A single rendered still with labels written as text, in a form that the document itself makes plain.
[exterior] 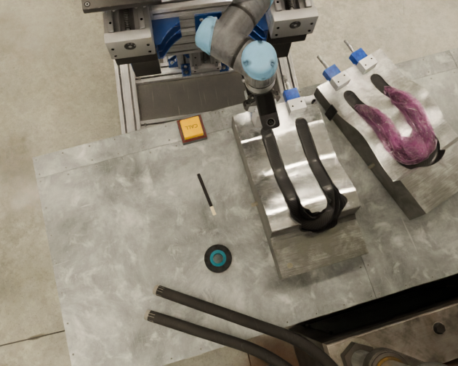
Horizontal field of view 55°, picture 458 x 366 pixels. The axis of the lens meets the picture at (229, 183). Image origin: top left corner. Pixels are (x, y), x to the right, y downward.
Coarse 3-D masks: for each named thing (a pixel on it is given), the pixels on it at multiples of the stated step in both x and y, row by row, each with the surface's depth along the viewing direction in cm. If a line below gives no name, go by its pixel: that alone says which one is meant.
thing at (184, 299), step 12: (156, 288) 124; (168, 288) 124; (180, 300) 122; (192, 300) 121; (204, 312) 120; (216, 312) 118; (228, 312) 118; (240, 324) 117; (252, 324) 116; (264, 324) 115; (276, 336) 114
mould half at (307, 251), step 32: (256, 128) 131; (288, 128) 131; (320, 128) 132; (256, 160) 129; (288, 160) 129; (256, 192) 127; (320, 192) 122; (352, 192) 122; (288, 224) 119; (352, 224) 127; (288, 256) 124; (320, 256) 124; (352, 256) 125
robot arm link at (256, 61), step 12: (252, 48) 92; (264, 48) 92; (240, 60) 94; (252, 60) 91; (264, 60) 91; (276, 60) 93; (240, 72) 97; (252, 72) 92; (264, 72) 92; (252, 84) 100; (264, 84) 99
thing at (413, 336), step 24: (432, 312) 128; (456, 312) 129; (360, 336) 126; (384, 336) 126; (408, 336) 127; (432, 336) 127; (456, 336) 127; (336, 360) 124; (432, 360) 125; (456, 360) 127
